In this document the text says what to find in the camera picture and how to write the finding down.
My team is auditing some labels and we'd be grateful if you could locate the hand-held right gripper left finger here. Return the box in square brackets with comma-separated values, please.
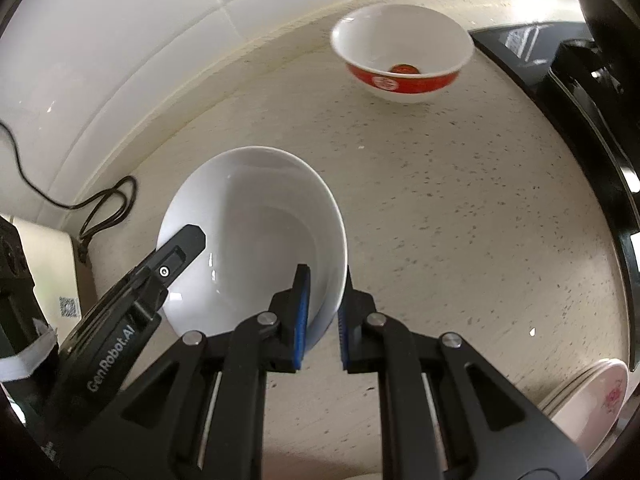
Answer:
[85, 262, 312, 480]

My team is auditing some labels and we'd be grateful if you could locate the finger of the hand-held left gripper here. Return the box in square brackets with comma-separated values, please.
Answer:
[127, 224, 207, 311]

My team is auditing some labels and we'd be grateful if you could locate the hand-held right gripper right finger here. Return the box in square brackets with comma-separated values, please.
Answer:
[337, 267, 588, 480]

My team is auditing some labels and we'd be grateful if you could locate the plain white bowl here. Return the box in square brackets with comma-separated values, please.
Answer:
[156, 146, 348, 353]

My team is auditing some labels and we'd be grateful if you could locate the beige kitchen appliance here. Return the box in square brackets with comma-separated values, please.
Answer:
[9, 216, 98, 346]

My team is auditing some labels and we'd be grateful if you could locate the red and white bowl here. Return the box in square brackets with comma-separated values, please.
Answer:
[330, 4, 476, 105]

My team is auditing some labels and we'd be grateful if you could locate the black stove top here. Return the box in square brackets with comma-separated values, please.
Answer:
[470, 22, 640, 371]

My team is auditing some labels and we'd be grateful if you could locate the black power cable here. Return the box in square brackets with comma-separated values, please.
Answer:
[0, 120, 138, 266]

